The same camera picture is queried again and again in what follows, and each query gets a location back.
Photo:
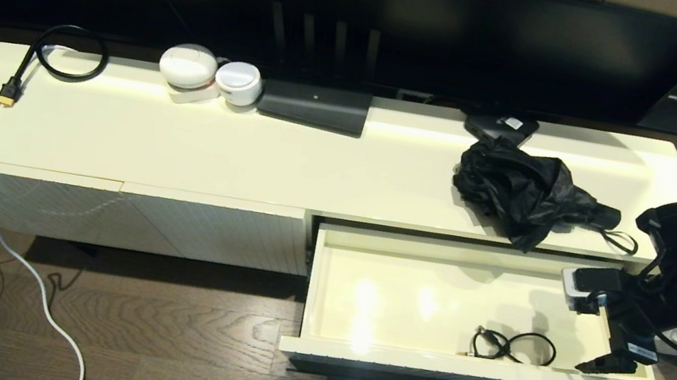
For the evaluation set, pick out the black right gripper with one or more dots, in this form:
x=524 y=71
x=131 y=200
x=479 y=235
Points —
x=631 y=325

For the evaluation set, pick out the black umbrella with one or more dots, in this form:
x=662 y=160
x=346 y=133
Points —
x=520 y=187

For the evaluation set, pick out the white fluted drawer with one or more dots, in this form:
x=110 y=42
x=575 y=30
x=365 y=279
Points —
x=396 y=298

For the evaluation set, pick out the white TV cabinet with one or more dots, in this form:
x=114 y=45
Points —
x=213 y=150

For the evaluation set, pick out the small black box white label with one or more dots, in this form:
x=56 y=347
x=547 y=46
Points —
x=503 y=127

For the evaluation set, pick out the black flat set-top box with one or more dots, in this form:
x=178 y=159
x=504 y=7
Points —
x=313 y=106

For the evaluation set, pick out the black television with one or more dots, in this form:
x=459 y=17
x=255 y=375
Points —
x=410 y=21

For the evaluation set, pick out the small white round device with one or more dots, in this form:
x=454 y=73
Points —
x=238 y=81

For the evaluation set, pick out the large white round device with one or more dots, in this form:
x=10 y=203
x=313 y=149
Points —
x=187 y=67

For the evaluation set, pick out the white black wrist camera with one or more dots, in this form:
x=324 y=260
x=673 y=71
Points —
x=587 y=282

